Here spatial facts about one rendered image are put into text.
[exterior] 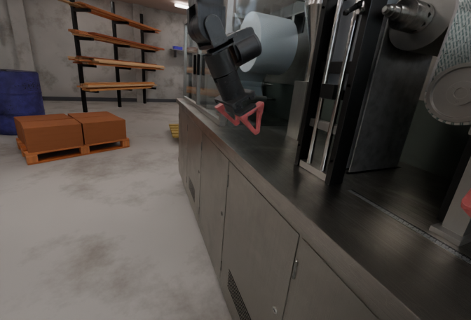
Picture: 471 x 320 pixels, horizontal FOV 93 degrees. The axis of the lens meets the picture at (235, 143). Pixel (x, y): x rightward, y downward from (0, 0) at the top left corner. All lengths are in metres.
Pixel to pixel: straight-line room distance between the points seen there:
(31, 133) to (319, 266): 3.19
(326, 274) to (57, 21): 8.46
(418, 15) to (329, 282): 0.60
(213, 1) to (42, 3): 8.22
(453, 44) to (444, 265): 0.46
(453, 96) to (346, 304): 0.47
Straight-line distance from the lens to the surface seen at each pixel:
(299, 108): 1.07
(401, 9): 0.66
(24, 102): 4.73
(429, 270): 0.51
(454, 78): 0.67
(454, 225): 0.63
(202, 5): 0.49
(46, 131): 3.37
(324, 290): 0.59
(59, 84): 8.54
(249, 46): 0.53
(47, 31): 8.56
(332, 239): 0.48
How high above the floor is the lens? 1.17
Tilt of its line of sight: 17 degrees down
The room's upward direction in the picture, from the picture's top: 5 degrees clockwise
